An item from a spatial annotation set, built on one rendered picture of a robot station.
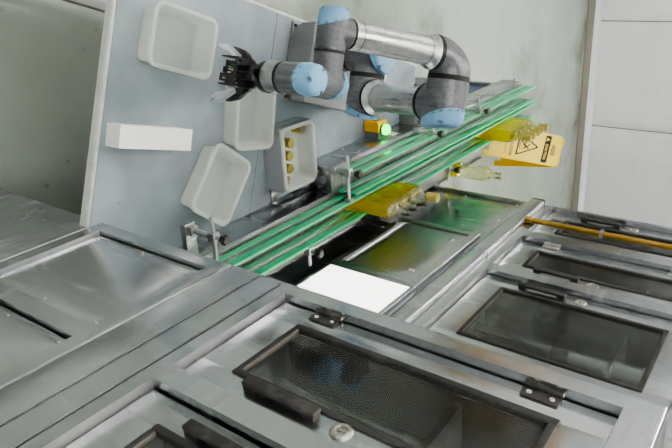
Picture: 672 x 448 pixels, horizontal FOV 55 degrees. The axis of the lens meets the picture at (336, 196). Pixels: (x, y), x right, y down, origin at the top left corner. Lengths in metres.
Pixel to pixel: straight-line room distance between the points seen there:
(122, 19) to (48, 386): 0.99
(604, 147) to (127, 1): 6.99
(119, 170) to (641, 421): 1.37
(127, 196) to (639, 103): 6.82
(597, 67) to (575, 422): 7.18
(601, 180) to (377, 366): 7.35
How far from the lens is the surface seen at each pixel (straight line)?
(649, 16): 7.90
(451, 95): 1.77
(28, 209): 2.04
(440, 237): 2.40
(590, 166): 8.35
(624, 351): 1.93
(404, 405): 1.05
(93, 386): 1.15
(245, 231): 2.05
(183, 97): 1.94
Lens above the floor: 2.23
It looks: 35 degrees down
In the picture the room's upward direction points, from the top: 102 degrees clockwise
